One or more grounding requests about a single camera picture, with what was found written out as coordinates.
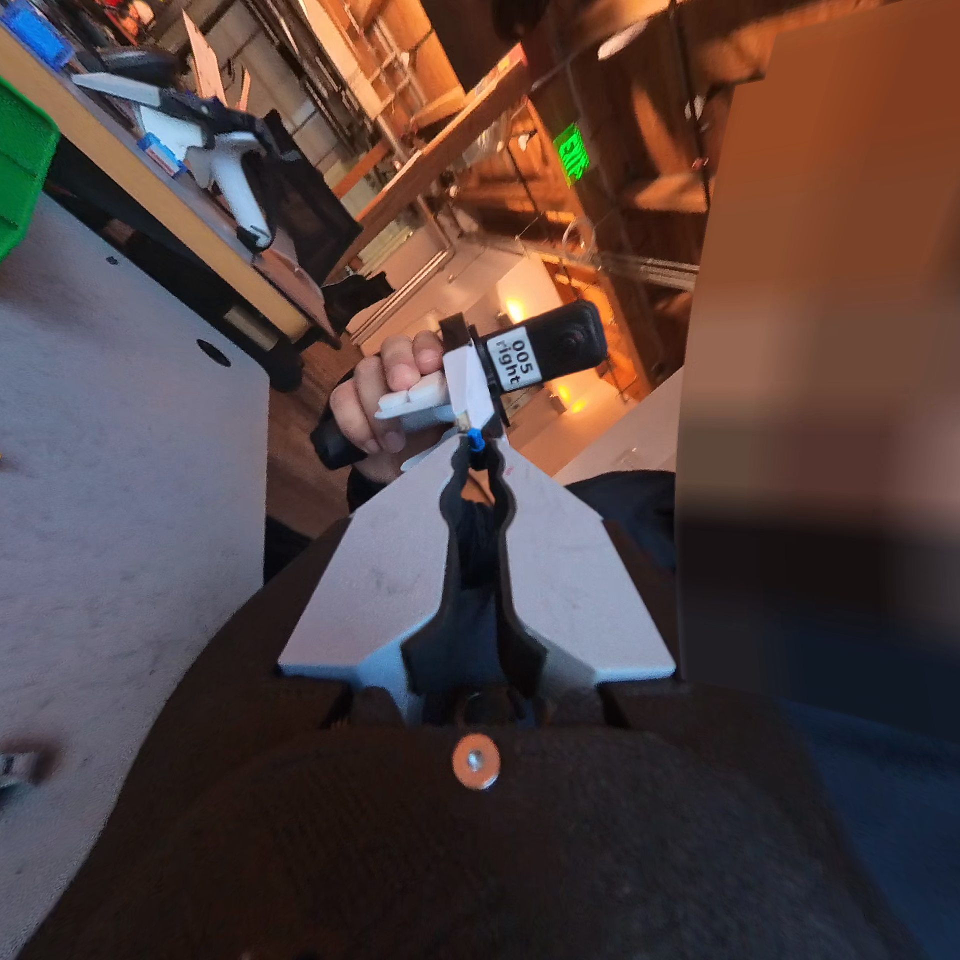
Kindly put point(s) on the blue plastic crate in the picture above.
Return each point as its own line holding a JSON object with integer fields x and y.
{"x": 34, "y": 30}

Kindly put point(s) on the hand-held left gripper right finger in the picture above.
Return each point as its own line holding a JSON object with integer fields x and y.
{"x": 577, "y": 592}

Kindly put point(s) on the black monitor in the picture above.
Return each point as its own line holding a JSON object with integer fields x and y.
{"x": 307, "y": 202}

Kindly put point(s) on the person's blue jeans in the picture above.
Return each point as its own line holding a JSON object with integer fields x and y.
{"x": 885, "y": 825}

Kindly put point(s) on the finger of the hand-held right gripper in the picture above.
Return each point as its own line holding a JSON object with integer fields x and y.
{"x": 427, "y": 453}
{"x": 469, "y": 386}

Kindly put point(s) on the glowing wall lamp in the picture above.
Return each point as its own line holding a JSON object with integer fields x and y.
{"x": 514, "y": 307}
{"x": 576, "y": 403}

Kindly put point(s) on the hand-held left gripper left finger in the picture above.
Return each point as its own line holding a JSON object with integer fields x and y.
{"x": 360, "y": 600}

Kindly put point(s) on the white ceiling lamp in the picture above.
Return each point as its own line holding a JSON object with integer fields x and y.
{"x": 622, "y": 39}

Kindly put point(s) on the small blue object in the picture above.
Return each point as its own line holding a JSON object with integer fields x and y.
{"x": 475, "y": 442}

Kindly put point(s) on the green exit sign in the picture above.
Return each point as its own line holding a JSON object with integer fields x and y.
{"x": 574, "y": 154}

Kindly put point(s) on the small blue box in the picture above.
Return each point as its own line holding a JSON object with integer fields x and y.
{"x": 161, "y": 154}

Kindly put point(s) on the white desk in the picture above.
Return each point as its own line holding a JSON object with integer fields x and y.
{"x": 112, "y": 487}

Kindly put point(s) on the wooden-edged table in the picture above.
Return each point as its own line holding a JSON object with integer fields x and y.
{"x": 187, "y": 219}

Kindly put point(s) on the person's right hand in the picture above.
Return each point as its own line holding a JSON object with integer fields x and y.
{"x": 360, "y": 397}

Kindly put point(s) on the green plastic bin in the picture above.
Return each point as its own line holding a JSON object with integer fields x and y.
{"x": 22, "y": 165}

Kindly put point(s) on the spare hand-held gripper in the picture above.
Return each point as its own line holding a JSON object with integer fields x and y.
{"x": 225, "y": 169}

